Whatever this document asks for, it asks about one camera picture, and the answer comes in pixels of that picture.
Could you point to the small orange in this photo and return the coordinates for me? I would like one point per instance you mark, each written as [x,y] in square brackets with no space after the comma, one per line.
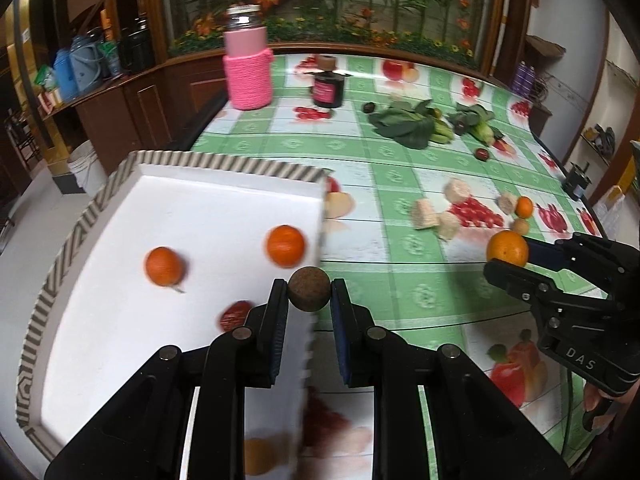
[524,206]

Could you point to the flower and bamboo wall panel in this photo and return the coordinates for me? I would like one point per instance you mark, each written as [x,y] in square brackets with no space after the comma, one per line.
[325,0]

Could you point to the dark red round fruit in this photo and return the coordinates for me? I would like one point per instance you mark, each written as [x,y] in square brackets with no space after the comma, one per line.
[481,153]

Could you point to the brown round fruit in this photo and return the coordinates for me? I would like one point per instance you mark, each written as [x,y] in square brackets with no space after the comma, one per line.
[310,290]

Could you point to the green checked fruit-print tablecloth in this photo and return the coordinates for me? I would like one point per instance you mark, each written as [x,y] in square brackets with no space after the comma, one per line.
[380,175]

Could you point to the small brown fruit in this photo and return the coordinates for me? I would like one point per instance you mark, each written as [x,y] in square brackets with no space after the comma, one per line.
[520,225]

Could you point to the black jar with pink label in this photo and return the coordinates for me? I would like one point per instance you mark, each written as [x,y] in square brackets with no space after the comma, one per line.
[327,91]

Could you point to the black boxy device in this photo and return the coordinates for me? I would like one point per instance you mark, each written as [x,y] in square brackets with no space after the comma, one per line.
[577,180]

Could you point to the person's right hand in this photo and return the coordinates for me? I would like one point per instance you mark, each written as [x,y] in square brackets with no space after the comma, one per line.
[595,402]

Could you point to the pink bottle with knitted sleeve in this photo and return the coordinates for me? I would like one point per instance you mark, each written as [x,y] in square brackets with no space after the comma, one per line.
[247,60]

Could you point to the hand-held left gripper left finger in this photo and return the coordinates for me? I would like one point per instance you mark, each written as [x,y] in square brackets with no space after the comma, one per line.
[278,325]

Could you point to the white bucket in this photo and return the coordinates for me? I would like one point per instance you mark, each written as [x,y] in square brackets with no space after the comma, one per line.
[87,165]

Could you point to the yellow-green vegetables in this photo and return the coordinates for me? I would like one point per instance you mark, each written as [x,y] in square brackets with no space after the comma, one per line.
[442,131]

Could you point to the small brown cylinder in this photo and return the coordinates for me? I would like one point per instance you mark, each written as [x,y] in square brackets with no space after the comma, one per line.
[327,62]

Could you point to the corn cob with green husk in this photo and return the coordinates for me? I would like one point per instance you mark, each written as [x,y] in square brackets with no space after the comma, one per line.
[475,122]

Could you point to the leafy green vegetable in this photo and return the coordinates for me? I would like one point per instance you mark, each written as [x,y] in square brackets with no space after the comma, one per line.
[405,122]

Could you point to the purple bottle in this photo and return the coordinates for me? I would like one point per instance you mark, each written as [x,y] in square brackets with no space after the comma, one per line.
[523,80]

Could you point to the white tray with striped rim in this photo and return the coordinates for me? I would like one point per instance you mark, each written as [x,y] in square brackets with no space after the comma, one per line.
[150,210]

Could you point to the wooden cabinet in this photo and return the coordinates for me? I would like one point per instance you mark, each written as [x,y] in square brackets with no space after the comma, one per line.
[150,100]

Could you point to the large orange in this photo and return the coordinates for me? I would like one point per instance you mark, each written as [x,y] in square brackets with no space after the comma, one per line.
[507,249]

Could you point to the blue plastic jug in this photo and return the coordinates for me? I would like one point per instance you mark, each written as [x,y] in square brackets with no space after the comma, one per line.
[65,75]

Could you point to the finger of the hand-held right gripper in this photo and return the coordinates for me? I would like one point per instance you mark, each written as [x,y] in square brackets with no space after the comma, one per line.
[547,255]
[515,280]

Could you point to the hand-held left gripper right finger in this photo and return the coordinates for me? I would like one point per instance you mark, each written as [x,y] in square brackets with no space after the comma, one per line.
[341,330]

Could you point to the black container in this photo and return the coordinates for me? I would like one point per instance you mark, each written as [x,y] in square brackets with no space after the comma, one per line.
[134,50]

